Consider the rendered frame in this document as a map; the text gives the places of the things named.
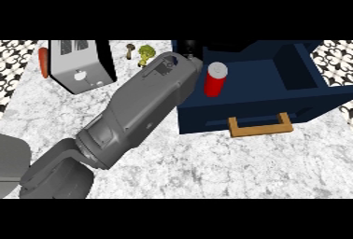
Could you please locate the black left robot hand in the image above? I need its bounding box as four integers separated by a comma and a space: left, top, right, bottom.
176, 39, 204, 62

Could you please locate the red can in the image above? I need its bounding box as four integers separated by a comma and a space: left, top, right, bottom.
202, 61, 229, 98

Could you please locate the navy blue drawer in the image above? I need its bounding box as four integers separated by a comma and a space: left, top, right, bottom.
176, 84, 353, 135
171, 39, 343, 109

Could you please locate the navy blue drawer front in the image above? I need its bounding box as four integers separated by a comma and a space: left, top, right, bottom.
176, 84, 353, 135

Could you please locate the green leafy vegetable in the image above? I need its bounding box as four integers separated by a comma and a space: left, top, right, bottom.
136, 44, 158, 68

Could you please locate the brown mushroom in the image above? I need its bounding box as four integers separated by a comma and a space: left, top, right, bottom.
124, 43, 138, 61

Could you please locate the silver and black toaster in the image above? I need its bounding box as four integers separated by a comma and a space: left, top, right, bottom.
47, 39, 118, 95

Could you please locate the orange-red rounded object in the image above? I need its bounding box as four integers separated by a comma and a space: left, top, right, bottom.
37, 47, 52, 79

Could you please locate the grey rounded robot part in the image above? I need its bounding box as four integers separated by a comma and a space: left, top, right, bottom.
0, 134, 31, 200

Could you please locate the wooden drawer handle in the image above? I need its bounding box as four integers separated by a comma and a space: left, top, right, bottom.
228, 111, 296, 138

